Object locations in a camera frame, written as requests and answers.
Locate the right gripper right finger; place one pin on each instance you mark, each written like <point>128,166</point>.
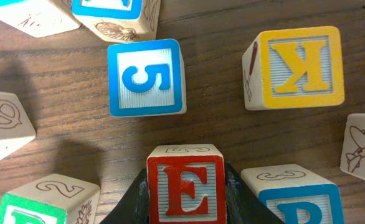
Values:
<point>243,207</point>

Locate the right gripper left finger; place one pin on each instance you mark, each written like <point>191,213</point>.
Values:
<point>133,208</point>

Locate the red E block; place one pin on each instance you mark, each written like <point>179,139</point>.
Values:
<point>186,184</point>

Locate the blue P block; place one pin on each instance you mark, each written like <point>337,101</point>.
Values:
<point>295,194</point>

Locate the green B block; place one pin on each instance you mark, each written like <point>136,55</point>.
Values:
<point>52,199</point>

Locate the green J block right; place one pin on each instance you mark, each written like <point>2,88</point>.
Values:
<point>353,153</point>

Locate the blue 5 block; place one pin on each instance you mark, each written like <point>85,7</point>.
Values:
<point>146,79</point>

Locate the blue L block middle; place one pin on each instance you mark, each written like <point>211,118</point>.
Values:
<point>16,129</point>

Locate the yellow K block right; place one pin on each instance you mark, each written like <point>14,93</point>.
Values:
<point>294,68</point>

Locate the blue D block right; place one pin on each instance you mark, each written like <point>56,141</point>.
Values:
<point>120,21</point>

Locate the blue d block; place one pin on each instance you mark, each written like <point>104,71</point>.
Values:
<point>39,18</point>
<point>120,21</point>

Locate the blue D block left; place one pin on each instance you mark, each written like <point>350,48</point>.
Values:
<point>39,18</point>

